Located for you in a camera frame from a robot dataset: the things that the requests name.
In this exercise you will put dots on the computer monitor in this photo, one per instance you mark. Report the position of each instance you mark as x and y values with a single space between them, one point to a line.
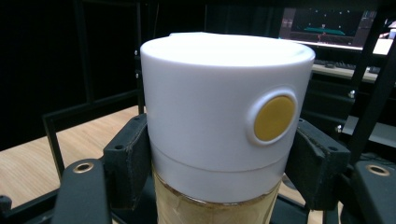
323 28

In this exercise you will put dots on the black keyboard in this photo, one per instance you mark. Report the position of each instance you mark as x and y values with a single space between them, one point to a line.
337 64

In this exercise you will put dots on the black metal frame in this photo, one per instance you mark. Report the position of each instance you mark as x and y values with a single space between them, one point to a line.
90 102

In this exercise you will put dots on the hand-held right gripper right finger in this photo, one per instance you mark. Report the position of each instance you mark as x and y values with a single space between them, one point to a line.
317 168

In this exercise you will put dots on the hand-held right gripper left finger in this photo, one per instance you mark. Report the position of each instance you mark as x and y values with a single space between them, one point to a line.
127 161

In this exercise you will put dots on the grey metal shelf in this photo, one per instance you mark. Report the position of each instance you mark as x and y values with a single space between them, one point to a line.
378 130

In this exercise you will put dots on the white lidded glass jar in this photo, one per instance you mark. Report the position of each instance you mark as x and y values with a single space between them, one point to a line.
211 124

